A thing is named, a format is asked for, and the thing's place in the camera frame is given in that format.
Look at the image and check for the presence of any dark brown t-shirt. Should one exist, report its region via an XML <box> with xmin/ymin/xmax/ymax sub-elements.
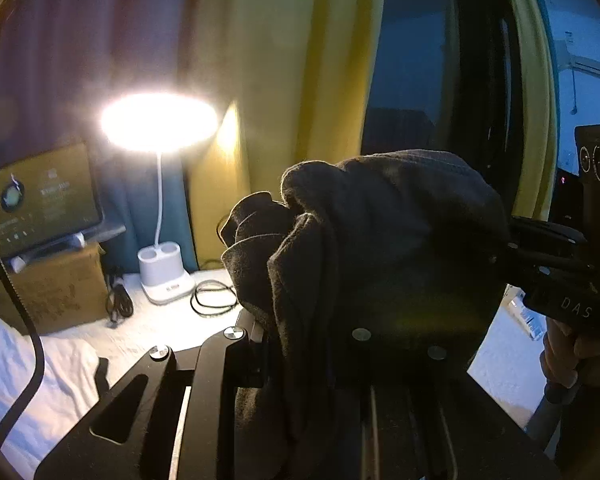
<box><xmin>221</xmin><ymin>150</ymin><xmax>507</xmax><ymax>479</ymax></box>

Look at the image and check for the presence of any person right hand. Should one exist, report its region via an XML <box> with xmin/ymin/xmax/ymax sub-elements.
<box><xmin>540</xmin><ymin>318</ymin><xmax>600</xmax><ymax>389</ymax></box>

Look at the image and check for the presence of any white tube bottle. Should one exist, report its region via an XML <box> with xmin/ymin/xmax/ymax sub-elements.
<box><xmin>501</xmin><ymin>285</ymin><xmax>546</xmax><ymax>341</ymax></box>

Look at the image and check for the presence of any white pillow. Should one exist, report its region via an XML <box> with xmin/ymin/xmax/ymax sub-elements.
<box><xmin>0</xmin><ymin>311</ymin><xmax>104</xmax><ymax>476</ymax></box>

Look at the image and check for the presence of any brown cardboard box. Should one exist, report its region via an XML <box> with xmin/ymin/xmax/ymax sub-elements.
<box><xmin>9</xmin><ymin>244</ymin><xmax>108</xmax><ymax>335</ymax></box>

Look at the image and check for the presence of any white tablet stand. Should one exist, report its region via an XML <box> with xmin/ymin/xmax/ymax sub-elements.
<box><xmin>8</xmin><ymin>232</ymin><xmax>86</xmax><ymax>273</ymax></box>

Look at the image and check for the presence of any tablet with dark screen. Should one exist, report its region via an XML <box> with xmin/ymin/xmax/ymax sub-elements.
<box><xmin>0</xmin><ymin>143</ymin><xmax>102</xmax><ymax>259</ymax></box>

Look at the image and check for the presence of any white desk lamp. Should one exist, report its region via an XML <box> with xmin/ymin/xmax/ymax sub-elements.
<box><xmin>99</xmin><ymin>91</ymin><xmax>220</xmax><ymax>306</ymax></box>

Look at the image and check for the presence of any yellow curtain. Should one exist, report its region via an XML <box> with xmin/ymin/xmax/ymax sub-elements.
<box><xmin>186</xmin><ymin>0</ymin><xmax>384</xmax><ymax>268</ymax></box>

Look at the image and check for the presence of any coiled black cable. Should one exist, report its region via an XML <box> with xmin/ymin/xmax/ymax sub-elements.
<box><xmin>189</xmin><ymin>278</ymin><xmax>242</xmax><ymax>318</ymax></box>

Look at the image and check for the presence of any thick black braided cable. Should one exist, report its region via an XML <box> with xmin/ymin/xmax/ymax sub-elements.
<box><xmin>0</xmin><ymin>24</ymin><xmax>46</xmax><ymax>449</ymax></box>

